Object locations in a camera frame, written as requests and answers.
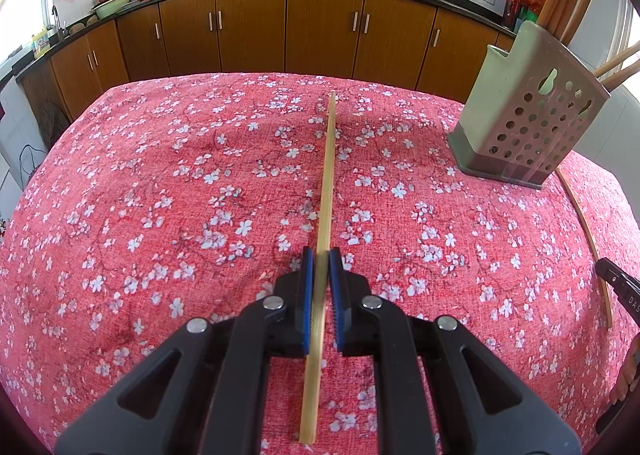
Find red floral tablecloth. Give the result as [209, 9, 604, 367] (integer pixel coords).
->
[0, 72, 638, 455]

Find yellow detergent bottle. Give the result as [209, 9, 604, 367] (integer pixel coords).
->
[31, 25, 51, 58]

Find person's right hand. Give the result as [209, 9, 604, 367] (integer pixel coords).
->
[612, 347, 640, 403]

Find red packaged goods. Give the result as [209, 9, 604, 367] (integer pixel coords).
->
[502, 0, 548, 33]

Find white window frame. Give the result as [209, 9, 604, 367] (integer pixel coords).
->
[607, 0, 640, 101]

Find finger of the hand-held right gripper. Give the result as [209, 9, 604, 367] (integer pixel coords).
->
[596, 257, 640, 328]

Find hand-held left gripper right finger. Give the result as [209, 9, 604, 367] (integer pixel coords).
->
[327, 246, 583, 455]

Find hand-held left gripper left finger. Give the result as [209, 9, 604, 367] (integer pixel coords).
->
[54, 246, 317, 455]

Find green basin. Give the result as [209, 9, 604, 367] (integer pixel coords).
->
[91, 0, 135, 20]

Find brown wooden base cabinets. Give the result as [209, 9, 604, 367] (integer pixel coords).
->
[17, 0, 516, 123]

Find grey perforated utensil holder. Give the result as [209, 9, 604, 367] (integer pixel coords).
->
[446, 19, 612, 191]

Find white appliance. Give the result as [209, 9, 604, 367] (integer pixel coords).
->
[0, 80, 48, 186]

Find black cable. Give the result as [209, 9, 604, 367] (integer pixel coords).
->
[17, 144, 49, 187]

